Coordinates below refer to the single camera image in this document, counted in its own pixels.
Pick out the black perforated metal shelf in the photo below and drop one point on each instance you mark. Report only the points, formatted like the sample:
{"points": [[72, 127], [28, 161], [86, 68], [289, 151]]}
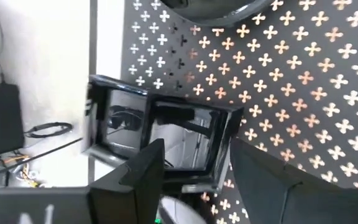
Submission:
{"points": [[309, 63]]}

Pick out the black teardrop mini plate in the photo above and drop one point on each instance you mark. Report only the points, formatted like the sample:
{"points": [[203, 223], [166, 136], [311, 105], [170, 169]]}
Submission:
{"points": [[182, 211]]}

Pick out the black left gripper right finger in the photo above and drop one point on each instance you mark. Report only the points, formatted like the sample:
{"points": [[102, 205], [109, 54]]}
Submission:
{"points": [[275, 199]]}

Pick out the black leaf-shaped mini plate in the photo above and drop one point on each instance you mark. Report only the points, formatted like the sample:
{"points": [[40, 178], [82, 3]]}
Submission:
{"points": [[216, 12]]}

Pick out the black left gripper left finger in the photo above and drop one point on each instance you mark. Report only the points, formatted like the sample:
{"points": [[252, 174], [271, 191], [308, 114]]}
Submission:
{"points": [[129, 199]]}

